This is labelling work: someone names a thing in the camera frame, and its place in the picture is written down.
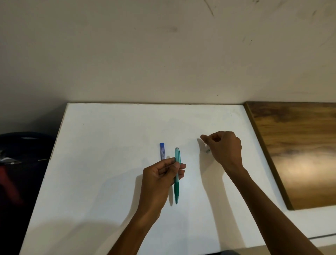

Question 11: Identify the person's left hand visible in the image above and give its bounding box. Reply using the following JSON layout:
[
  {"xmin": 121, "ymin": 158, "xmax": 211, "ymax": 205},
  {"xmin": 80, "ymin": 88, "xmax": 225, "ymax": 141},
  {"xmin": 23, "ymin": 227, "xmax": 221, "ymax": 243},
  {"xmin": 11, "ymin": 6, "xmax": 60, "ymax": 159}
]
[{"xmin": 138, "ymin": 158, "xmax": 187, "ymax": 219}]

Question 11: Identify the person's right hand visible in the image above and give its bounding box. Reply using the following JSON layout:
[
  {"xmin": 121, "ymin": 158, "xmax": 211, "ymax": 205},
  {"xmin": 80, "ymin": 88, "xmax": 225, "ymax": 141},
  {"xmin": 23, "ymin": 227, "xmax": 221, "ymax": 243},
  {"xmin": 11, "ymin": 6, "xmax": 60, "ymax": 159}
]
[{"xmin": 200, "ymin": 131, "xmax": 246, "ymax": 175}]

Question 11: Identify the green mechanical pencil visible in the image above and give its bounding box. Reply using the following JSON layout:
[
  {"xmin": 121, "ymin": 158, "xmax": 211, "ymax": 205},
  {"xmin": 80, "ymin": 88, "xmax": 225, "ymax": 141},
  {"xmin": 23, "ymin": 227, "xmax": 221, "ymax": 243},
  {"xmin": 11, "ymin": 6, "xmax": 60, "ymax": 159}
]
[{"xmin": 174, "ymin": 147, "xmax": 181, "ymax": 205}]

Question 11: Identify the person's right forearm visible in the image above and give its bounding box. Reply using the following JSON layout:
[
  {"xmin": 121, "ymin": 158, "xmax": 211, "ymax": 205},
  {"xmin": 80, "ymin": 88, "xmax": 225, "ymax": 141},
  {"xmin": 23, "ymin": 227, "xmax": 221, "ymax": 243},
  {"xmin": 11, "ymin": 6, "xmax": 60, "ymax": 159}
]
[{"xmin": 224, "ymin": 168, "xmax": 324, "ymax": 255}]

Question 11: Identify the person's left forearm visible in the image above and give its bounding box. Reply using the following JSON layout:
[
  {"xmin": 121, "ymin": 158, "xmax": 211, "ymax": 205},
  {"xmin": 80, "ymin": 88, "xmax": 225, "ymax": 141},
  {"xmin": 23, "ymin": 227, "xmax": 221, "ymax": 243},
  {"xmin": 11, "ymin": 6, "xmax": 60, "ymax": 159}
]
[{"xmin": 108, "ymin": 206, "xmax": 162, "ymax": 255}]

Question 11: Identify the brown wooden board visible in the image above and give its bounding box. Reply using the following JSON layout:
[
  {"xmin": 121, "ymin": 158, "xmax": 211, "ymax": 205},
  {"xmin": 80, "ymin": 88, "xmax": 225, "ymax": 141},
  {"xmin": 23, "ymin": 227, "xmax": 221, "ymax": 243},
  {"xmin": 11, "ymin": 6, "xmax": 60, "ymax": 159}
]
[{"xmin": 244, "ymin": 101, "xmax": 336, "ymax": 211}]

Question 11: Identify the black bag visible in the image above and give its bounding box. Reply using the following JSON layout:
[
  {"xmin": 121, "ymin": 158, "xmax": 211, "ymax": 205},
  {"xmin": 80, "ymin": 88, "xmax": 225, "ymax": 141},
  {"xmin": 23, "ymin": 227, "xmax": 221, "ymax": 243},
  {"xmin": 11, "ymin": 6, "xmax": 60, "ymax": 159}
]
[{"xmin": 0, "ymin": 131, "xmax": 57, "ymax": 255}]

